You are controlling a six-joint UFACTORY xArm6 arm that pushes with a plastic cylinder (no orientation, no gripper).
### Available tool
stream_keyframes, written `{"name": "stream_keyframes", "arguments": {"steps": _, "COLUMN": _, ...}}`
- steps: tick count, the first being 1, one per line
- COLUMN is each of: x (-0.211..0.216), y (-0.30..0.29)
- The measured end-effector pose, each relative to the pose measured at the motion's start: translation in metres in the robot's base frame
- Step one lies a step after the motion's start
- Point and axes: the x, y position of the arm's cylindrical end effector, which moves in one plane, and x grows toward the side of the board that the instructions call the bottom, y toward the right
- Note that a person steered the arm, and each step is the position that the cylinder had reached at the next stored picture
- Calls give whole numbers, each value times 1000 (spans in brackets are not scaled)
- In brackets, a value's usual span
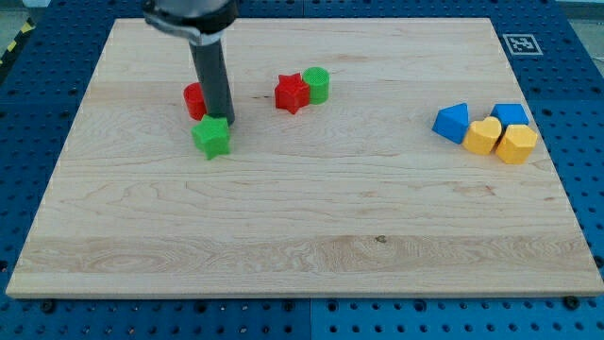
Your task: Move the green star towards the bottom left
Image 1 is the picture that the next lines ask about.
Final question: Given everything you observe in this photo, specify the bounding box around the wooden board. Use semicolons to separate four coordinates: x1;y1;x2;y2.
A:
7;18;603;299

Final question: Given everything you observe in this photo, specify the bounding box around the green star block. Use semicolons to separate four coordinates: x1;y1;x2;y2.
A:
191;115;230;160

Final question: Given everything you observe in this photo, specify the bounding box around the blue cube block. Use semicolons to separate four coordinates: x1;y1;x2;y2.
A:
491;103;529;129

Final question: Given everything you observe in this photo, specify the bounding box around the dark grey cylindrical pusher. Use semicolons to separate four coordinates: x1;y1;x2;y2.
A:
190;37;235;126

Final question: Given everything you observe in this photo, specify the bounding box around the white fiducial marker tag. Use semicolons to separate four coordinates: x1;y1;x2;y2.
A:
503;34;543;56

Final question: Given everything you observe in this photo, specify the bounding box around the yellow heart block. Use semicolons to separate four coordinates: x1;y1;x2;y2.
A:
461;116;502;155

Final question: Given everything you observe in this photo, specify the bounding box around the yellow black hazard tape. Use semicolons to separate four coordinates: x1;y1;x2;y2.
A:
1;18;36;67

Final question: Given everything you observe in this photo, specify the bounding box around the red cylinder block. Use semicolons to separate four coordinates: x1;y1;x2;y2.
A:
183;82;207;121

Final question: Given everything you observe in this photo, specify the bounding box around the red star block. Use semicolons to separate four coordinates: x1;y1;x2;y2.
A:
275;73;310;114

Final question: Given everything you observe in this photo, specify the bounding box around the yellow hexagon block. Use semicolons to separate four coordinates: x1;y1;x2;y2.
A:
495;125;538;164

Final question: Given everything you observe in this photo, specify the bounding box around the blue triangular prism block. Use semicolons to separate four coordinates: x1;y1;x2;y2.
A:
432;103;469;145

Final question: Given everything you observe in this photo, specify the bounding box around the green cylinder block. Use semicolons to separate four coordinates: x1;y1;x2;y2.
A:
302;66;330;105

